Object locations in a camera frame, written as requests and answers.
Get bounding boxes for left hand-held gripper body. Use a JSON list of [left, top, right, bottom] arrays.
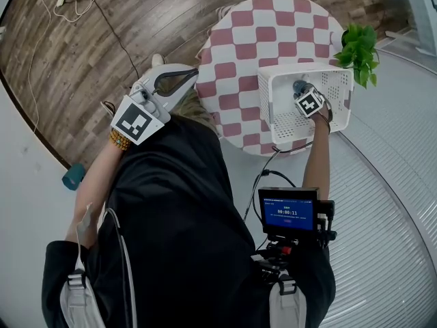
[[110, 76, 172, 147]]

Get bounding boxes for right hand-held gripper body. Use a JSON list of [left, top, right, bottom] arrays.
[[292, 87, 326, 120]]

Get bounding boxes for white plastic basket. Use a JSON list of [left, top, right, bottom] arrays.
[[256, 64, 355, 147]]

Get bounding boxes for person's right forearm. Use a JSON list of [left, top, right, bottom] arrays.
[[301, 110, 332, 202]]

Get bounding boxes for person's left forearm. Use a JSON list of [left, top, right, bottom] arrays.
[[64, 141, 123, 249]]

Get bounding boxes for person's olive trousers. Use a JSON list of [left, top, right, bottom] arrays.
[[169, 90, 220, 137]]

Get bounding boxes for green potted plant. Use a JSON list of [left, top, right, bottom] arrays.
[[329, 23, 381, 90]]

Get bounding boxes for round table with checkered cloth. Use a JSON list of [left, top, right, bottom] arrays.
[[194, 0, 353, 157]]

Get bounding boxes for small monitor with blue screen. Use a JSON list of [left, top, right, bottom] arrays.
[[257, 187, 320, 236]]

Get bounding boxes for person's black shirt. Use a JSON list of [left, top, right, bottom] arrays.
[[42, 113, 337, 328]]

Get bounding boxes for table with pale cloth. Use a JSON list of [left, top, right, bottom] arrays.
[[369, 0, 437, 57]]

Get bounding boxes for brown bead bracelet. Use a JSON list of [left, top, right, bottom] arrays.
[[109, 129, 132, 152]]

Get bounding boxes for black floor cable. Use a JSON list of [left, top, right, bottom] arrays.
[[91, 0, 140, 79]]

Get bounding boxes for black monitor cable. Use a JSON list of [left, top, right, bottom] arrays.
[[242, 139, 315, 222]]

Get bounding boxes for white power strip with cables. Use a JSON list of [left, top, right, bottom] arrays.
[[26, 0, 105, 133]]

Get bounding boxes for black monitor mount rig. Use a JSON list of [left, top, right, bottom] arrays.
[[251, 199, 339, 287]]

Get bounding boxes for grey shoulder strap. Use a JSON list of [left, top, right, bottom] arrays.
[[268, 274, 309, 328], [59, 267, 107, 328]]

